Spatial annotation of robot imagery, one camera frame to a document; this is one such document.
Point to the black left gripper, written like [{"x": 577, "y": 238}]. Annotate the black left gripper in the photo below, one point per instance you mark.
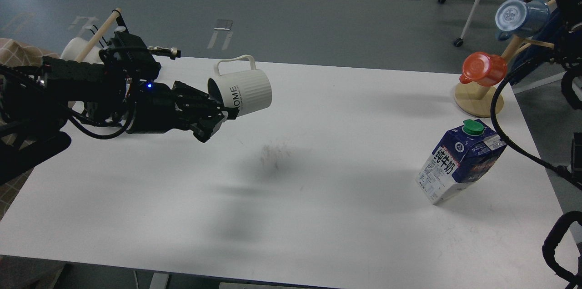
[{"x": 158, "y": 109}]

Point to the white ribbed ceramic mug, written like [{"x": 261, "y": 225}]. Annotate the white ribbed ceramic mug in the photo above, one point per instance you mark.
[{"x": 247, "y": 91}]

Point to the blue milk carton green cap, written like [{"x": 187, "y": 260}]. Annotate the blue milk carton green cap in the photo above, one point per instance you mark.
[{"x": 463, "y": 155}]

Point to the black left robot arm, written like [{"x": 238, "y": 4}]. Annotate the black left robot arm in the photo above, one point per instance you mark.
[{"x": 103, "y": 100}]

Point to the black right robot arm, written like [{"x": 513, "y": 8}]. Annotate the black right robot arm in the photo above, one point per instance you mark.
[{"x": 563, "y": 30}]

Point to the orange plastic cup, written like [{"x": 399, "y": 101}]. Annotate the orange plastic cup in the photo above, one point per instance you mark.
[{"x": 484, "y": 69}]

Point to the blue plastic cup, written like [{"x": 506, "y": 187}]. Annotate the blue plastic cup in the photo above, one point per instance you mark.
[{"x": 523, "y": 19}]

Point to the metal floor socket plate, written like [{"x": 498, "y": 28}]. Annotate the metal floor socket plate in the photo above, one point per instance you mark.
[{"x": 223, "y": 25}]

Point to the white mug on rack rear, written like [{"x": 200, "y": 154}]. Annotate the white mug on rack rear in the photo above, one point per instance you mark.
[{"x": 76, "y": 46}]

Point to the wooden mug tree stand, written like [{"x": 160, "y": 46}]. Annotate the wooden mug tree stand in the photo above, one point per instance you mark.
[{"x": 477, "y": 100}]

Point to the black wire mug rack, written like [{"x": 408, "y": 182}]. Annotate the black wire mug rack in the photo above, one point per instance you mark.
[{"x": 98, "y": 33}]

